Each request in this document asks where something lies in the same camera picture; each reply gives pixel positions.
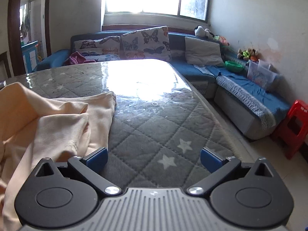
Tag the brown and green plush toys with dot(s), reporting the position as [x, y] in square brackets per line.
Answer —
[247, 54]

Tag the blue cabinet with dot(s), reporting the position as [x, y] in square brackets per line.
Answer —
[28, 57]

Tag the green plastic bowl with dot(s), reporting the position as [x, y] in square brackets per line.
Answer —
[234, 66]

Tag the red plastic stool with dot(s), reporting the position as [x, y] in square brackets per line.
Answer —
[292, 115]

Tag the brown door frame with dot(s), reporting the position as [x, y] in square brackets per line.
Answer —
[13, 28]

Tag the black and white plush toy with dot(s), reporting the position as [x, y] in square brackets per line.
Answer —
[201, 31]

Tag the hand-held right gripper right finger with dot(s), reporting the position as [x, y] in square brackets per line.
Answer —
[208, 160]

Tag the hanging clothes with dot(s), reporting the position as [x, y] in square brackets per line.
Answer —
[24, 27]

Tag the pink and green toy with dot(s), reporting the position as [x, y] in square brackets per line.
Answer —
[222, 41]

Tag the large butterfly print cushion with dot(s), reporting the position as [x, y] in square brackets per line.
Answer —
[144, 43]

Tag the blue corner sofa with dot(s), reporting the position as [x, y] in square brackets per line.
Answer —
[187, 67]

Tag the blue sofa blanket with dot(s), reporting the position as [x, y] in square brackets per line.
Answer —
[255, 89]

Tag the clear plastic storage box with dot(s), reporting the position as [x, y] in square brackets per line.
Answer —
[261, 75]

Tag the grey cushion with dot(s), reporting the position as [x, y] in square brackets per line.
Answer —
[204, 51]

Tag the grey quilted table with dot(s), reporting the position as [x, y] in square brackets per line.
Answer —
[156, 130]

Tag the purple cloth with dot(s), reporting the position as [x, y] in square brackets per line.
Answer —
[77, 58]

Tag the grey patterned sofa cover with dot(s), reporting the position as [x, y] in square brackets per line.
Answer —
[243, 93]

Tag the long butterfly print cushion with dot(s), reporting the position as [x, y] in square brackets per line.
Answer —
[96, 47]

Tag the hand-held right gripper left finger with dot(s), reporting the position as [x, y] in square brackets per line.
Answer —
[97, 160]

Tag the cream garment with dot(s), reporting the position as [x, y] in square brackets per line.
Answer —
[48, 130]

